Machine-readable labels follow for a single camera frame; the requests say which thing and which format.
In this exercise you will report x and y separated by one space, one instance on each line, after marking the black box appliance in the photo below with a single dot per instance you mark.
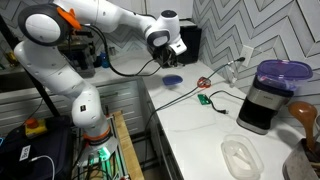
191 43

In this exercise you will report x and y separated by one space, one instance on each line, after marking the small silver cup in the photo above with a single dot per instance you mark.
112 50

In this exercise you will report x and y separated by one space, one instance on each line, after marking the clear container with purple lid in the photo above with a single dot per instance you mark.
283 71

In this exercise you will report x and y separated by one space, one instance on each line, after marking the grey metal utensil holder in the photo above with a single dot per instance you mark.
300 163

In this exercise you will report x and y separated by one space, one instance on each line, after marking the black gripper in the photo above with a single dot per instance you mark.
160 50

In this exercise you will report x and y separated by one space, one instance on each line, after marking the green rectangular pad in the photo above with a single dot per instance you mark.
203 99

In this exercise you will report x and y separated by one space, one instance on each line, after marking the black countertop machine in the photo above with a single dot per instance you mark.
80 53

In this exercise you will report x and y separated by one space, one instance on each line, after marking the yellow emergency stop button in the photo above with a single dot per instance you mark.
35 127

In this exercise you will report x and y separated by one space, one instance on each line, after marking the blue bottle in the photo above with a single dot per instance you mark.
105 60

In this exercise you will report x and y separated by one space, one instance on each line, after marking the red orange small object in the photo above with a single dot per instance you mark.
203 82

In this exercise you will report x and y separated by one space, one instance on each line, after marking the clear plastic food container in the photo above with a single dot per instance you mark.
241 156

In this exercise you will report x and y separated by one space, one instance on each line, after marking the black bag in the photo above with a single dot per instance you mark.
40 140

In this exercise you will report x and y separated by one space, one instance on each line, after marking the black stand pole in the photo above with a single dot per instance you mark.
35 81

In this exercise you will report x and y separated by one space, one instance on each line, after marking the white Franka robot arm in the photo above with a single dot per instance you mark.
66 76

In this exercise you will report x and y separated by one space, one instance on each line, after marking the wooden cart top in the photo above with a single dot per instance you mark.
128 150

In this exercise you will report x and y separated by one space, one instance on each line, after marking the blue lid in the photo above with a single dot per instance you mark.
172 80

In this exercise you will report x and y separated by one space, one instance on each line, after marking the white wall outlet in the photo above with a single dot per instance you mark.
247 55

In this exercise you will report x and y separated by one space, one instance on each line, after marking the grey cabinet front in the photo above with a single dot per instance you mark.
160 133
123 100

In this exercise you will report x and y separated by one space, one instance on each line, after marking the wooden spoon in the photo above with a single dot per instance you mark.
305 118

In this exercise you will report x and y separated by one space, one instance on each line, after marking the white label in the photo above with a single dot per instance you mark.
25 152

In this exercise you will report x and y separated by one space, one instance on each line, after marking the black and silver coffee maker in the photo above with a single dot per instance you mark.
263 106

